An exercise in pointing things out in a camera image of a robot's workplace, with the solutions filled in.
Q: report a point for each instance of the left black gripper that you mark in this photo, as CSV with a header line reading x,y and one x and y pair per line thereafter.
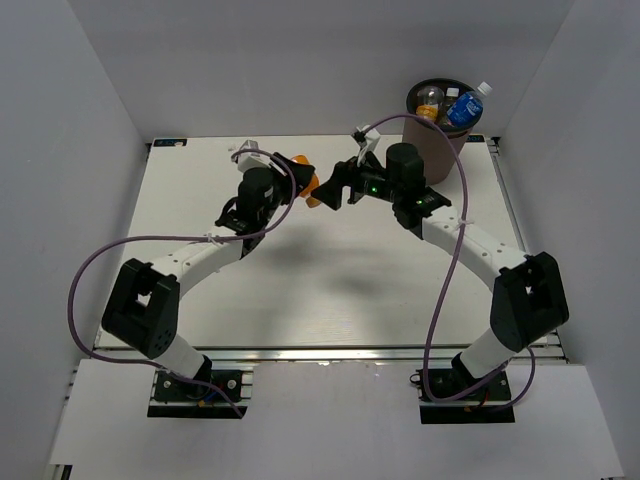
x,y
303,172

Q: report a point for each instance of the clear plastic bottle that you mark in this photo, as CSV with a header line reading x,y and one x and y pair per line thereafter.
x,y
451,96

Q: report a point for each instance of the blue label water bottle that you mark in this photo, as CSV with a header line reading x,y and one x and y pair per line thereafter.
x,y
468,108

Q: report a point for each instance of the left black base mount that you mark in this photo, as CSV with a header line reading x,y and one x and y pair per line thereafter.
x,y
173,399

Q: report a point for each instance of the small orange bottle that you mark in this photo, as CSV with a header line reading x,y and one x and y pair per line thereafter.
x,y
430,99

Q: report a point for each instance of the blue table label sticker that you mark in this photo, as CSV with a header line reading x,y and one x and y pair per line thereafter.
x,y
169,142

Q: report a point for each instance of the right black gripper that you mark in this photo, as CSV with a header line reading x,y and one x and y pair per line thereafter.
x,y
329,193

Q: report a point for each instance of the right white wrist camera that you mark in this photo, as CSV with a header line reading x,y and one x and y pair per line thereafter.
x,y
367,138

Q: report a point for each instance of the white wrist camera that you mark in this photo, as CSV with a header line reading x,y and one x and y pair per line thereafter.
x,y
247,157
367,138

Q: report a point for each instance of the aluminium table rail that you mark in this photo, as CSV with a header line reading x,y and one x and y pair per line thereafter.
x,y
549,353

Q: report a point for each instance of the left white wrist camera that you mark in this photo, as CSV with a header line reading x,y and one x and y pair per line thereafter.
x,y
247,157

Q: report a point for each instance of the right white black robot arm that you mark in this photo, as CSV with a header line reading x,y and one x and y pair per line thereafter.
x,y
528,299

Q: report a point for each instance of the orange plastic bottle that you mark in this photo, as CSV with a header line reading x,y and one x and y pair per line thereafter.
x,y
309,181

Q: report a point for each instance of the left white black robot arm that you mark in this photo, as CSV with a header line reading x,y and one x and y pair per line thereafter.
x,y
143,308

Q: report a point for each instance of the brown cylindrical waste bin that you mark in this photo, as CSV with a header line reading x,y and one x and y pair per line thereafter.
x,y
432,147

